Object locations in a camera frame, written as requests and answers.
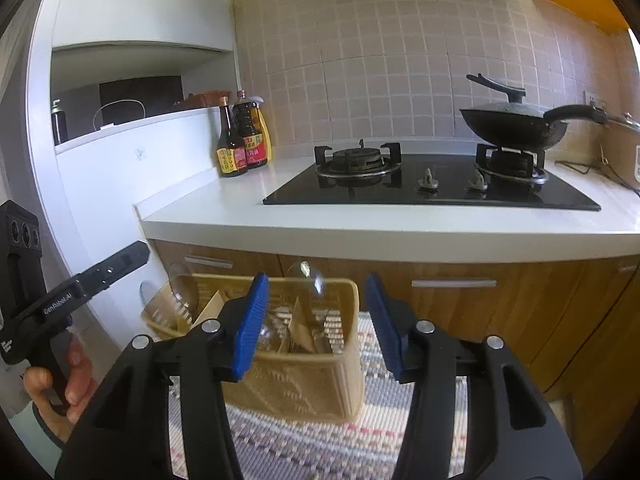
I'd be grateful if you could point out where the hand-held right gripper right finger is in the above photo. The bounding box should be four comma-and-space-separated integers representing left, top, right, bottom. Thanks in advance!
364, 273, 584, 480

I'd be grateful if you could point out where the black glass gas stove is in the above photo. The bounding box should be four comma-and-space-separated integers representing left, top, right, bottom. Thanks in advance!
262, 152, 601, 213

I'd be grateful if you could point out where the wok lid with black handle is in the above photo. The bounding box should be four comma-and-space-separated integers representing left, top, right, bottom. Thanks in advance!
465, 72, 547, 119

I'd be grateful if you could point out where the beige plastic basket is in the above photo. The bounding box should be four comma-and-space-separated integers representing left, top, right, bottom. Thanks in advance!
189, 272, 367, 424

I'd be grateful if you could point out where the large dark sauce bottle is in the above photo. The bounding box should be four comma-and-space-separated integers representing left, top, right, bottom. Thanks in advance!
231, 89, 270, 170

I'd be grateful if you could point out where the small dark sauce bottle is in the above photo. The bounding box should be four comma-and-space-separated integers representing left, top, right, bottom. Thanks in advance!
215, 97, 249, 179

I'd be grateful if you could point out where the gas burner with grate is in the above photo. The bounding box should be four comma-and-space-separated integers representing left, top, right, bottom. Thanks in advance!
473, 142, 550, 185
313, 140, 403, 184

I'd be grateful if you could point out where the person's left hand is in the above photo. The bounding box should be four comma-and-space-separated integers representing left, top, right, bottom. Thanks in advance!
23, 332, 100, 441

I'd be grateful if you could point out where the woven striped rug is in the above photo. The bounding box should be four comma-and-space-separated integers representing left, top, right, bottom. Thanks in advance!
167, 310, 472, 480

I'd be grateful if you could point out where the white cable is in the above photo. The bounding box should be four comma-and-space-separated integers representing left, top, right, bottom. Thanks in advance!
92, 99, 147, 132

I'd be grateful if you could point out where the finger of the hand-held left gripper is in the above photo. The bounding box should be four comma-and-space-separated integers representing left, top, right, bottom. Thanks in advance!
75, 240, 151, 306

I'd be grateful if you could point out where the grey stove knob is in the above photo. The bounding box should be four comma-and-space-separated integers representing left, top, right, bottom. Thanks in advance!
464, 167, 489, 192
417, 167, 440, 194

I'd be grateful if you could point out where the wooden cabinet door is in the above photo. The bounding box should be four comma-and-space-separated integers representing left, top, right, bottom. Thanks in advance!
279, 254, 587, 378
530, 254, 640, 463
149, 239, 285, 283

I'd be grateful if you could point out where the black wok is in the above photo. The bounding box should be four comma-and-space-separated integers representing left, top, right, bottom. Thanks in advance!
458, 103, 609, 152

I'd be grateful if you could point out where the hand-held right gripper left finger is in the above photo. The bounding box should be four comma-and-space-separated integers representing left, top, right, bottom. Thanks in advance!
55, 272, 271, 480

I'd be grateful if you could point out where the yellow bottle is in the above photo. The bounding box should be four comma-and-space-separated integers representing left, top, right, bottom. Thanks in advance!
250, 95, 274, 164

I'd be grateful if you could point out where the clear glass cup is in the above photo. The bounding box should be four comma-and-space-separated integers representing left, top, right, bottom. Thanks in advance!
286, 259, 329, 299

